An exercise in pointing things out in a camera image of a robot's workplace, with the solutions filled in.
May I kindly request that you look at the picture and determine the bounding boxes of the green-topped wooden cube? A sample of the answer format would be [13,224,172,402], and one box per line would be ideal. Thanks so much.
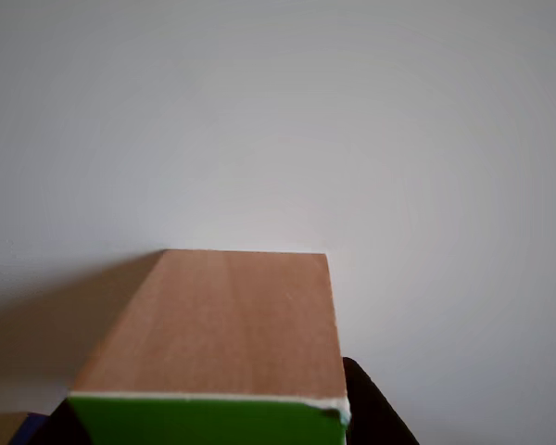
[67,248,352,445]

